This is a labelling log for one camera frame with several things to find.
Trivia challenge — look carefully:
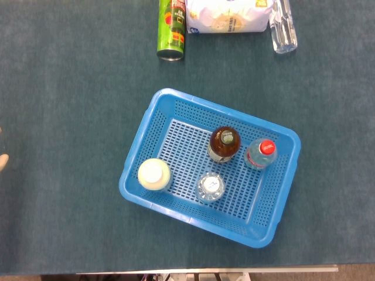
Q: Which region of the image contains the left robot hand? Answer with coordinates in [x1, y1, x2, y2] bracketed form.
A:
[0, 127, 9, 173]

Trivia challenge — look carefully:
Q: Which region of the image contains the brown glass bottle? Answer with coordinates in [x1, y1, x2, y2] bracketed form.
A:
[207, 126, 241, 163]

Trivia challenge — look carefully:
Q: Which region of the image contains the red-capped water bottle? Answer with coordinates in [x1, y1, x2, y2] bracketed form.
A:
[244, 138, 278, 170]

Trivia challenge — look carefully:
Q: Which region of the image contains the clear plastic water bottle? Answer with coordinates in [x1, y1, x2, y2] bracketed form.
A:
[195, 172, 226, 204]

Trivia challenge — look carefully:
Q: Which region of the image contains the empty clear plastic bottle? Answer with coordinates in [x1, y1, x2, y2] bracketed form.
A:
[268, 0, 298, 54]

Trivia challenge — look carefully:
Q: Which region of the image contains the teal felt table cloth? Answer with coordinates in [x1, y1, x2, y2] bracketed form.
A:
[0, 0, 375, 276]

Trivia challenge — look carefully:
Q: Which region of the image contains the white-lidded jar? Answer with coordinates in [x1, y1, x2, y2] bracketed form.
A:
[137, 157, 173, 191]

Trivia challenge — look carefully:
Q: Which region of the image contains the blue perforated plastic basket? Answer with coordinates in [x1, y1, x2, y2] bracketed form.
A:
[118, 88, 302, 249]

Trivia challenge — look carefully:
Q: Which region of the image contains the green Pringles can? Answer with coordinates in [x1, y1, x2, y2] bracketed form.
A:
[156, 0, 186, 61]

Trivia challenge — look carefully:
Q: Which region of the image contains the white flour bag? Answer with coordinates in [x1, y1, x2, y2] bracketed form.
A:
[186, 0, 274, 34]

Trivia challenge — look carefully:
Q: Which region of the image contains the aluminium table edge rail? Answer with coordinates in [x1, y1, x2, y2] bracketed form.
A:
[76, 265, 339, 275]

